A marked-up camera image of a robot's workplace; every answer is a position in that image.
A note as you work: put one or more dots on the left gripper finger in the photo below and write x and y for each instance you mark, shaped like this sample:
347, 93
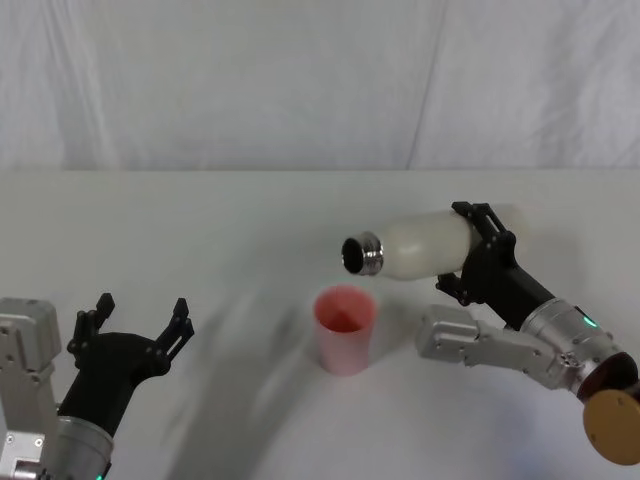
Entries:
85, 325
175, 332

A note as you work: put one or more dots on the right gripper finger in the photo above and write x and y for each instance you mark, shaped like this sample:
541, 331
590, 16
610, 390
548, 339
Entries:
455, 287
487, 222

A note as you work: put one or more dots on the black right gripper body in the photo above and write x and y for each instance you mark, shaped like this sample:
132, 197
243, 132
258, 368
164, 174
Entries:
500, 280

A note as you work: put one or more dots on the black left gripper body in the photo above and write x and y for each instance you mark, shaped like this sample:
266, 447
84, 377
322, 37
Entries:
107, 370

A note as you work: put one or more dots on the cream vacuum bottle steel neck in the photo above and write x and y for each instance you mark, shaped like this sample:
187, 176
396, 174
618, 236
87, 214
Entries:
425, 245

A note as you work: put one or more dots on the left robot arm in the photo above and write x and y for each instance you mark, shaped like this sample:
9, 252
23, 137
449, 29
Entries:
27, 340

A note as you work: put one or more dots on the white table cloth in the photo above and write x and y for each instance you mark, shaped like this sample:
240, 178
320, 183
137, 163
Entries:
200, 225

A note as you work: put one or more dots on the pink cup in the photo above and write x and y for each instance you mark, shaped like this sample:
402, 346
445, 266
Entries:
345, 350

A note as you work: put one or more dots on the white curtain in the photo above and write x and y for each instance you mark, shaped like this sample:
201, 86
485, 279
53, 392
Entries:
250, 75

